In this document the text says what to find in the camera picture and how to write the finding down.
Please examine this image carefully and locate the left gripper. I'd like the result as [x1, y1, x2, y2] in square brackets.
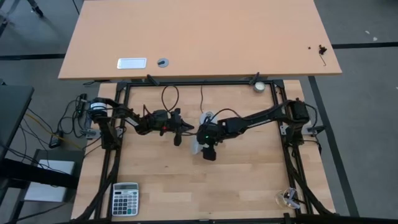
[154, 108, 195, 147]

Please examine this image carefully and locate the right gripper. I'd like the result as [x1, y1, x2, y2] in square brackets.
[195, 119, 229, 161]

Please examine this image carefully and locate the white rectangular desk plate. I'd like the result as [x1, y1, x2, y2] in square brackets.
[116, 57, 147, 70]

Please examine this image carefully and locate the light beige desk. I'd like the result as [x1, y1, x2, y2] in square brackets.
[58, 0, 343, 81]

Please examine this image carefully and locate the grey desk calculator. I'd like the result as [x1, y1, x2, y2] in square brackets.
[111, 182, 140, 217]

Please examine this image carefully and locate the clear pen cup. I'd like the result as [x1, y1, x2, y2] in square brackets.
[275, 186, 302, 210]

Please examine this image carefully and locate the black power adapter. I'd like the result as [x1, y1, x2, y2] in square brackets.
[49, 130, 65, 149]

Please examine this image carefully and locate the white box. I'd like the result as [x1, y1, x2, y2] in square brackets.
[24, 159, 76, 203]

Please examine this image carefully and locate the black side table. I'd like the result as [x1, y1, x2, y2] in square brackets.
[0, 83, 35, 162]

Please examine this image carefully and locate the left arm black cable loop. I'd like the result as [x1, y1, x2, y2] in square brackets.
[160, 85, 180, 113]

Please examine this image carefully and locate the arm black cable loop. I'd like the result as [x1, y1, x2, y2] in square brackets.
[211, 108, 242, 121]
[160, 85, 180, 113]

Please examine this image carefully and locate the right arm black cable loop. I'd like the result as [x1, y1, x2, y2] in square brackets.
[211, 108, 242, 121]

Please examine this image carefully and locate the black aluminium rig frame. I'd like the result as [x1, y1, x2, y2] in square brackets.
[93, 79, 315, 224]

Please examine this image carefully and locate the grey metal bracket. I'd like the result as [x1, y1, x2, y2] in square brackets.
[80, 129, 102, 139]
[303, 124, 326, 135]

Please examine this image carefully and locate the black cable bundle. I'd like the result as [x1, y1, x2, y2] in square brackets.
[57, 93, 91, 139]

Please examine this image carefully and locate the yellow floor cable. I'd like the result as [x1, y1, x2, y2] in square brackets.
[24, 113, 83, 151]

